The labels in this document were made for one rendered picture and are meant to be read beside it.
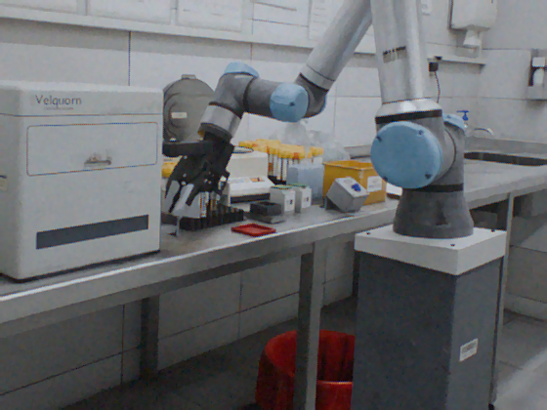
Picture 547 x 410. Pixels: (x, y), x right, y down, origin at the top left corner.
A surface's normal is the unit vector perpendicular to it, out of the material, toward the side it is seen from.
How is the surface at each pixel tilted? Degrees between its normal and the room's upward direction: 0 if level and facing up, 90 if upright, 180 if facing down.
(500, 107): 90
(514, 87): 90
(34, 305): 90
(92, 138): 90
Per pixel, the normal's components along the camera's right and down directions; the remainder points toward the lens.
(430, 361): -0.69, 0.06
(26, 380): 0.72, 0.12
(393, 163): -0.50, 0.20
